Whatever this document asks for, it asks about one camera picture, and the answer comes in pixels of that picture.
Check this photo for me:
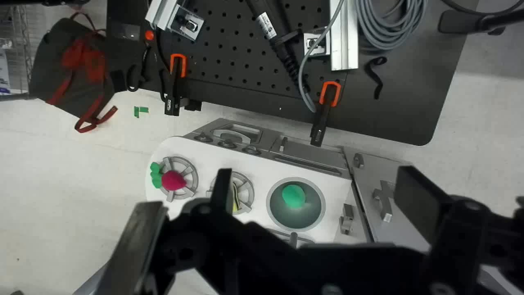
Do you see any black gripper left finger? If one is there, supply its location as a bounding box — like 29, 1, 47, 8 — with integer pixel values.
98, 201, 167, 295

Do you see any grey toy faucet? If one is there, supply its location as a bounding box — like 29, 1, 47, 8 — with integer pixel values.
371, 180, 392, 222

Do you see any aluminium extrusion rail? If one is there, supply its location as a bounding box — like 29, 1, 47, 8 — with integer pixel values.
329, 0, 358, 72

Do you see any yellow plush toy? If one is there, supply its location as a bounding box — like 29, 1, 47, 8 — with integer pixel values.
230, 185, 240, 214

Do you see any black red backpack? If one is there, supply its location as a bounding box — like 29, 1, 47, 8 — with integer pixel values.
29, 11, 117, 132

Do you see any grey burner ring middle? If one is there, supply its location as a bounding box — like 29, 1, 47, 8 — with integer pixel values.
207, 170, 255, 216

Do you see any white toy kitchen counter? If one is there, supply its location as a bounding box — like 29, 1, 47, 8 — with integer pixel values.
144, 119, 371, 245

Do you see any round grey sink basin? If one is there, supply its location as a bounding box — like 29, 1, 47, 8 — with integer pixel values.
266, 177, 324, 231

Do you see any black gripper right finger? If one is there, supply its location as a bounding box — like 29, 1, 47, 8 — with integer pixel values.
392, 165, 450, 247

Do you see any grey toy stove knob piece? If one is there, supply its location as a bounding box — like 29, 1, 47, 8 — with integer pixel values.
338, 203, 355, 234

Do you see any coiled grey cable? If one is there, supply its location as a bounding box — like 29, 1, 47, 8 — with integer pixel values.
355, 0, 429, 52

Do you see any pink and green radish plushy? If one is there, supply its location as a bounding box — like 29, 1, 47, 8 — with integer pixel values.
149, 162, 186, 191

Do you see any orange black clamp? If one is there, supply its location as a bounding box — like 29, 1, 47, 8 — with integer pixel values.
162, 52, 188, 116
309, 80, 342, 145

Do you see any black perforated breadboard table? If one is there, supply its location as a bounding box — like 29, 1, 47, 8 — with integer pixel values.
106, 0, 474, 147

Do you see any grey burner ring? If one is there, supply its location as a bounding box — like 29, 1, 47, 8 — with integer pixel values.
153, 155, 199, 203
207, 170, 255, 216

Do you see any grey burner ring left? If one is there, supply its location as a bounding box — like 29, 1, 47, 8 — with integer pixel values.
153, 155, 199, 203

